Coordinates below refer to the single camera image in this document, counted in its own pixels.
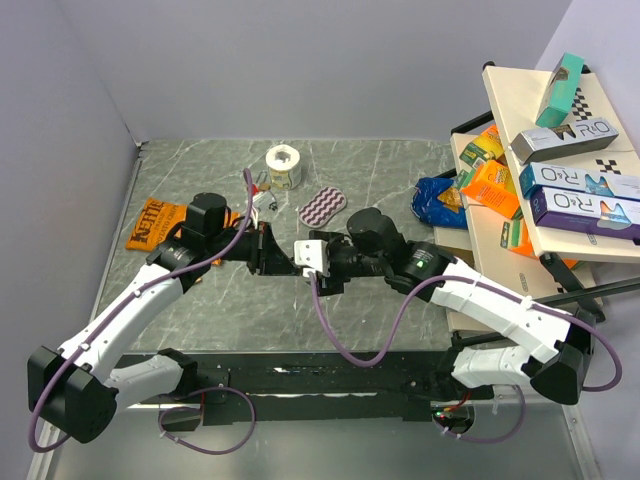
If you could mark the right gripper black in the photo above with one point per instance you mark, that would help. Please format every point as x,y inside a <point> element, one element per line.
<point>325,285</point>

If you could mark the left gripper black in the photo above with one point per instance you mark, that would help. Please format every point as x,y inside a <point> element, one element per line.
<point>266,256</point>

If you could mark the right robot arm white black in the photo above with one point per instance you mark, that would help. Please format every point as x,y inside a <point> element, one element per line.
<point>550,350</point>

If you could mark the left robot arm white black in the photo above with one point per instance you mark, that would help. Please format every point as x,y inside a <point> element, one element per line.
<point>79,387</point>

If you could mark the pink black zigzag sponge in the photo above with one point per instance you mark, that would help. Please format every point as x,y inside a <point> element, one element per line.
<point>325,204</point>

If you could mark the small brass padlock with keys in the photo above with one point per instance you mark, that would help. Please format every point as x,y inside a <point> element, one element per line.
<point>262,184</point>

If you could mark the white tape roll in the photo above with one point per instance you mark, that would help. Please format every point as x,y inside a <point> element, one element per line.
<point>284,167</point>

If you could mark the blue chips bag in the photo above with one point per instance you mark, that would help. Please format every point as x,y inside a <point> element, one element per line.
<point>438,203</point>

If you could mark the orange potato chips bag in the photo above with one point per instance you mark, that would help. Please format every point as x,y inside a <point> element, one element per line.
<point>152,227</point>

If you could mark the orange snack box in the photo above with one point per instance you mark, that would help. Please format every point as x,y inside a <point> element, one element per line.
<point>492,186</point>

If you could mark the green orange box lower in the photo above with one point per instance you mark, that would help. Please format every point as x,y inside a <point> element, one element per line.
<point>515,238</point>

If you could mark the yellow green box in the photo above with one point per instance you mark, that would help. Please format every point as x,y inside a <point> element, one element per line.
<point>485,147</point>

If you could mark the blue R&O box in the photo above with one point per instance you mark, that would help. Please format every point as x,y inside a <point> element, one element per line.
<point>609,184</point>

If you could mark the silver R&O box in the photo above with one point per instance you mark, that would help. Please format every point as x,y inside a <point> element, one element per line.
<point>550,143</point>

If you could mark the beige upper shelf board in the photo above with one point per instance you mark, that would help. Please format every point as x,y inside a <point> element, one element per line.
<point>515,96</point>

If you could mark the teal box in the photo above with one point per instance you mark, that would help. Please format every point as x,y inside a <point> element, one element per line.
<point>560,91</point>

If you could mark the purple R&O box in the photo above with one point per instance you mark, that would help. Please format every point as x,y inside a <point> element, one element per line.
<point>586,213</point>

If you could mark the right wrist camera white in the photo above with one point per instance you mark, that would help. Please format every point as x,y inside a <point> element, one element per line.
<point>311,256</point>

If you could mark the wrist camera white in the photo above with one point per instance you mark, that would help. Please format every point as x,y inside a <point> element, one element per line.
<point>311,256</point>
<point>258,204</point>

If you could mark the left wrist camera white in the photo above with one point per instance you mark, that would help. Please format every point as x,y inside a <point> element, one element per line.
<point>258,204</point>

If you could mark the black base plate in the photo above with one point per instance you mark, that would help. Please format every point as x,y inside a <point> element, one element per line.
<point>292,386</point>

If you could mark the black shelf frame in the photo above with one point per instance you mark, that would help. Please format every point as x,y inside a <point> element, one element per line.
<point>573,291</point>

